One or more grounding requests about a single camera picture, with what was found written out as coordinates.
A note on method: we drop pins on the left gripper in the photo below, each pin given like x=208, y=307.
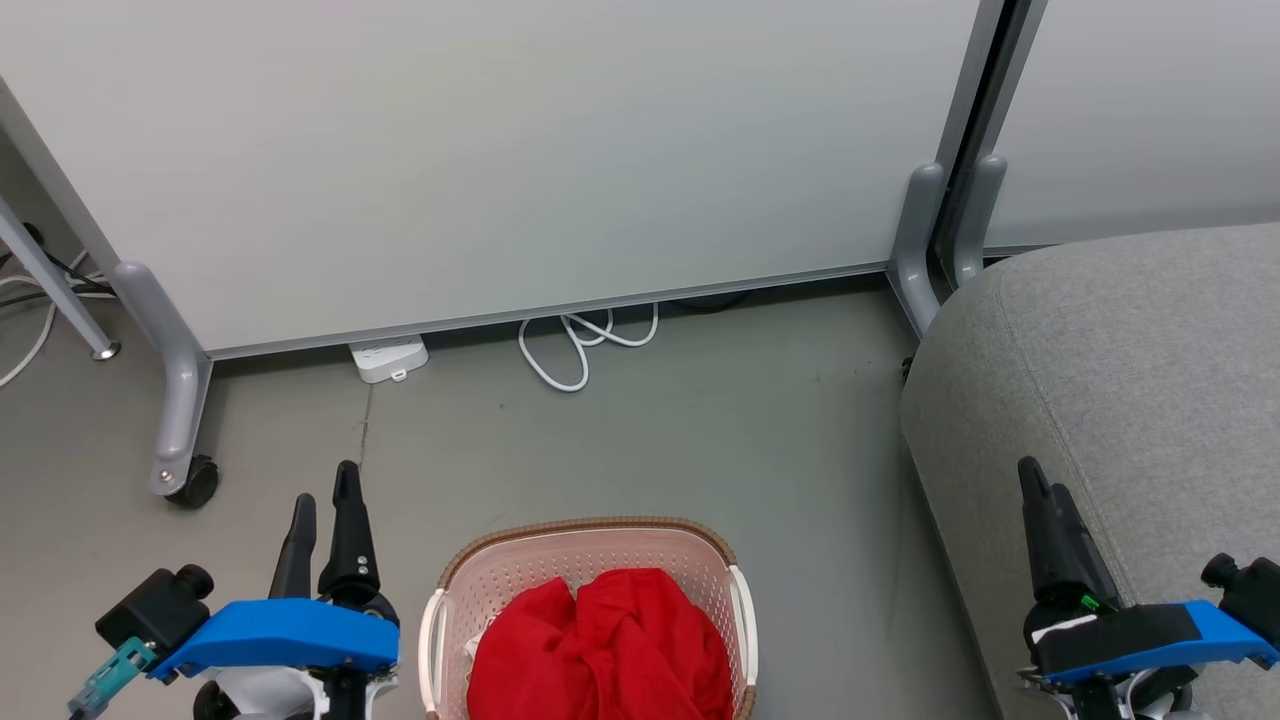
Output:
x=280, y=695

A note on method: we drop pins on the pink plastic laundry basket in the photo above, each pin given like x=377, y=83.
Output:
x=590, y=545

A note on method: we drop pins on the left blue camera mount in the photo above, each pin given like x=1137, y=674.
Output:
x=290, y=635

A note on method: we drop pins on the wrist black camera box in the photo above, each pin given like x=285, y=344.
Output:
x=150, y=610
x=1250, y=595

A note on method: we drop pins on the grey partition foot with caster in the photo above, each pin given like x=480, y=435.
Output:
x=175, y=380

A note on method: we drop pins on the wide white partition panel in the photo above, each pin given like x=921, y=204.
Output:
x=500, y=150

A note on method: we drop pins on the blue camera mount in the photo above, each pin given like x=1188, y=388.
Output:
x=290, y=635
x=1130, y=635

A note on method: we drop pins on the white power strip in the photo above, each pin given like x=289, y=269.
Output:
x=388, y=358

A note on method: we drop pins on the narrow white partition panel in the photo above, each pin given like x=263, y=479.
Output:
x=1140, y=110

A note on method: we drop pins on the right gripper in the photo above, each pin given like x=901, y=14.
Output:
x=1080, y=610

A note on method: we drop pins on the black caster wheel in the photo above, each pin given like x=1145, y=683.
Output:
x=197, y=485

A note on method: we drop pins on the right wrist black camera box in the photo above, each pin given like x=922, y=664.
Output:
x=1250, y=595

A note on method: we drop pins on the grey fabric sofa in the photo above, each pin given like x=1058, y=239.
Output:
x=1130, y=400

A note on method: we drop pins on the red object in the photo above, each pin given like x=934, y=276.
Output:
x=650, y=650

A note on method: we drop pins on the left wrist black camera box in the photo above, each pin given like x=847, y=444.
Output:
x=150, y=610

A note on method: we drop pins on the right blue camera mount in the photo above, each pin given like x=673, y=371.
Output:
x=1130, y=635

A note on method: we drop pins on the grey metal table leg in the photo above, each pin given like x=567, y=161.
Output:
x=55, y=285

